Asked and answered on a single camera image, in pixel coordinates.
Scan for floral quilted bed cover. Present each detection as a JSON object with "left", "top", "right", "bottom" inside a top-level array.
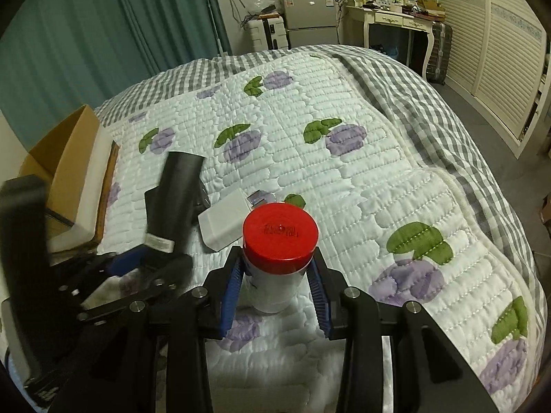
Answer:
[{"left": 97, "top": 46, "right": 547, "bottom": 412}]

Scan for black wallet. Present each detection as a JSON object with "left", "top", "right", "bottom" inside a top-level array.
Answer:
[{"left": 144, "top": 179, "right": 211, "bottom": 226}]

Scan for white usb charger block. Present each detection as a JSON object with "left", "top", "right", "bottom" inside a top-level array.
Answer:
[{"left": 198, "top": 188, "right": 273, "bottom": 252}]

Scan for tall black remote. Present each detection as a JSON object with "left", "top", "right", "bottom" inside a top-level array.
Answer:
[{"left": 144, "top": 151, "right": 205, "bottom": 255}]

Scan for white dressing table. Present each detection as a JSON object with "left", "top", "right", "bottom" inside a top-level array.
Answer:
[{"left": 345, "top": 5, "right": 435, "bottom": 80}]

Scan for white louvered wardrobe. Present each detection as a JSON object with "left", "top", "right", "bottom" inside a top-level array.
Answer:
[{"left": 439, "top": 0, "right": 550, "bottom": 158}]

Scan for blue basket under table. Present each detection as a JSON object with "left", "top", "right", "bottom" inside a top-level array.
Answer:
[{"left": 371, "top": 44, "right": 407, "bottom": 64}]

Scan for small grey refrigerator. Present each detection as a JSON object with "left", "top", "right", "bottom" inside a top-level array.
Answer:
[{"left": 282, "top": 0, "right": 338, "bottom": 47}]

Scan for grey striped suitcase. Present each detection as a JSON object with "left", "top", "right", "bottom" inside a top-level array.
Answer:
[{"left": 426, "top": 22, "right": 453, "bottom": 85}]

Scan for brown cardboard box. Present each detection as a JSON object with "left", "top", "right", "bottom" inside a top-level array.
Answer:
[{"left": 19, "top": 105, "right": 119, "bottom": 254}]

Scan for teal window curtain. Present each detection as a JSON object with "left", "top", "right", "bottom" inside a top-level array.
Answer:
[{"left": 1, "top": 0, "right": 230, "bottom": 148}]

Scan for red capped white bottle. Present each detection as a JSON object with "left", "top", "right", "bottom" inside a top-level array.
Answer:
[{"left": 243, "top": 202, "right": 319, "bottom": 314}]

